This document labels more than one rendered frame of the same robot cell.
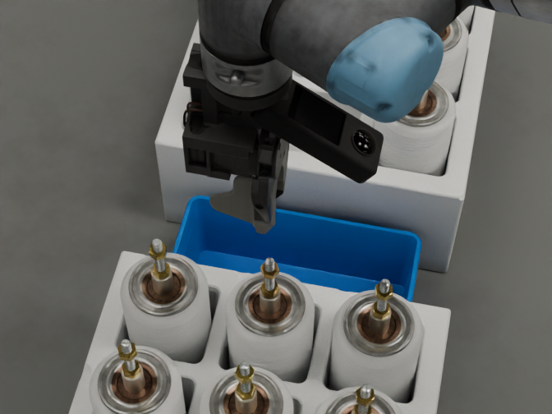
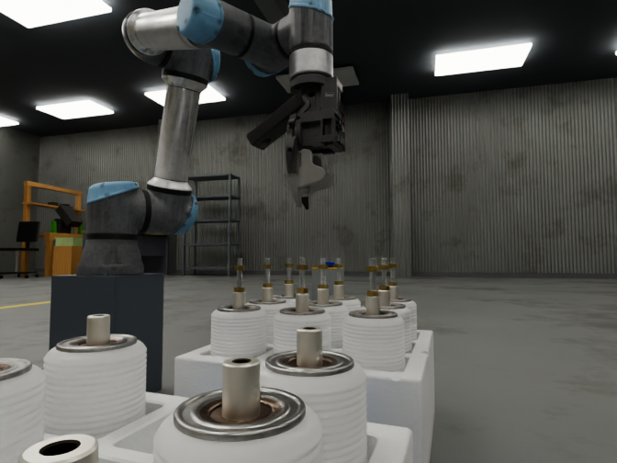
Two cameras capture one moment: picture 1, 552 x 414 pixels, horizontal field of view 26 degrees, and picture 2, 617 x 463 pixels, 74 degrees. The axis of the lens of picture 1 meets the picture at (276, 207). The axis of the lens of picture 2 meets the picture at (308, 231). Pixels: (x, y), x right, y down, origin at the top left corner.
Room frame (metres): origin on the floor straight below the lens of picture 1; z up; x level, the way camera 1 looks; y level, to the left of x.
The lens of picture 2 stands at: (1.31, 0.11, 0.34)
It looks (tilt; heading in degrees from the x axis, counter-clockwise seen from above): 4 degrees up; 187
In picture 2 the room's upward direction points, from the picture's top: straight up
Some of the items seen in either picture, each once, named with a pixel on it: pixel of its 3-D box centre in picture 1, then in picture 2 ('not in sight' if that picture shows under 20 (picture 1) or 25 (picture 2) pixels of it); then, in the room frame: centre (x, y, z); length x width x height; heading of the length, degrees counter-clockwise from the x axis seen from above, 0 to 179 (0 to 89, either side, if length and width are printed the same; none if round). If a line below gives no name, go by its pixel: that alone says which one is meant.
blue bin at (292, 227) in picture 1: (296, 273); not in sight; (0.78, -0.03, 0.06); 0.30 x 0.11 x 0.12; 78
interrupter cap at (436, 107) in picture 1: (416, 102); (97, 344); (0.91, -0.17, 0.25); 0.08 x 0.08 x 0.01
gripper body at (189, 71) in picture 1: (241, 111); (315, 118); (0.63, 0.03, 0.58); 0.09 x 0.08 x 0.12; 78
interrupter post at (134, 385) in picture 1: (133, 377); (384, 299); (0.54, 0.15, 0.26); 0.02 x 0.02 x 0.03
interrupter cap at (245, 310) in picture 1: (269, 305); (302, 311); (0.63, 0.01, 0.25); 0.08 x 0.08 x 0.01
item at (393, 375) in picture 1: (373, 363); (238, 361); (0.60, -0.11, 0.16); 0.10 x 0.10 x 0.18
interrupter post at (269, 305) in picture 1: (269, 299); (302, 303); (0.63, 0.01, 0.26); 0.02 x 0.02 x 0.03
